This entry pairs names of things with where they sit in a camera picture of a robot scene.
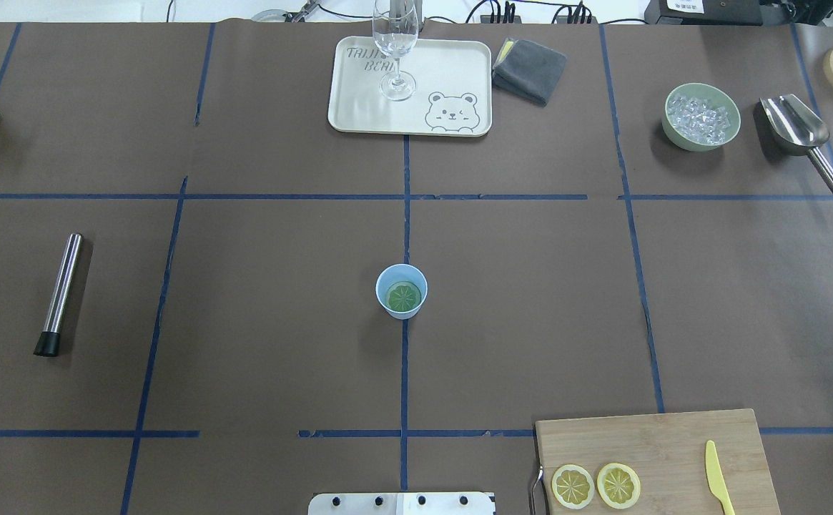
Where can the steel muddler black tip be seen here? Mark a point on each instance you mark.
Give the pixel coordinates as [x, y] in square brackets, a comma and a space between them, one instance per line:
[50, 337]

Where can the light blue plastic cup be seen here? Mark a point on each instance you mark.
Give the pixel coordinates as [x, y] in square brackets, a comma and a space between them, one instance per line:
[400, 272]

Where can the cream bear serving tray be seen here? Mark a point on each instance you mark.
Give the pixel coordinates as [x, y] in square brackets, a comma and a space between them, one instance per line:
[452, 96]

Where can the folded grey cloth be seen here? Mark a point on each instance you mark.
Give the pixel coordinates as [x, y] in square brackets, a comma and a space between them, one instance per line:
[528, 69]

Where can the clear wine glass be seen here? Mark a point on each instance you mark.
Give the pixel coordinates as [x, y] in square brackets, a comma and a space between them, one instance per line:
[395, 33]

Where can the green bowl of ice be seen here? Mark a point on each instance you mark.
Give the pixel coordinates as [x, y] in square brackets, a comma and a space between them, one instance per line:
[700, 117]

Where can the bamboo cutting board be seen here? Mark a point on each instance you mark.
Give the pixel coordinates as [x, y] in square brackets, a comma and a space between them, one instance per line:
[668, 452]

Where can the yellow plastic knife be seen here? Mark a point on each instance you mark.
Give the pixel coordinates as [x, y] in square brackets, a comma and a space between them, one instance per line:
[715, 478]

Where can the steel ice scoop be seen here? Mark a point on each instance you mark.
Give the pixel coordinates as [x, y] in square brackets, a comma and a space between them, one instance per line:
[799, 131]

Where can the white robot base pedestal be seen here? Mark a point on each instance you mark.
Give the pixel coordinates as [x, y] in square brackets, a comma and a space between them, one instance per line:
[442, 502]

